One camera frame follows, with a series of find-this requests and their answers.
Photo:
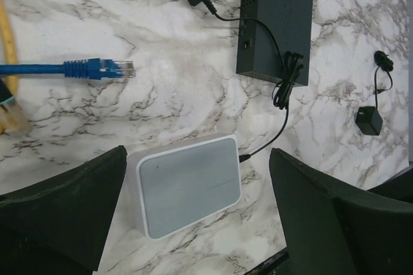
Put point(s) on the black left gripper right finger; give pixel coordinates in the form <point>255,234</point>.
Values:
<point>331,227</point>

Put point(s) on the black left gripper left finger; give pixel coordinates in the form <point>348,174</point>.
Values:
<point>60,225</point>

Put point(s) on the white grey small switch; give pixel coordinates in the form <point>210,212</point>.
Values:
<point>175,186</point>

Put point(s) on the small black power adapter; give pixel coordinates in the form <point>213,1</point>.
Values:
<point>368,118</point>

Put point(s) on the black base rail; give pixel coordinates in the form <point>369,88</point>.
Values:
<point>278,264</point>

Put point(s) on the black network switch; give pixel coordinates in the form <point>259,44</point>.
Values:
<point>269,28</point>

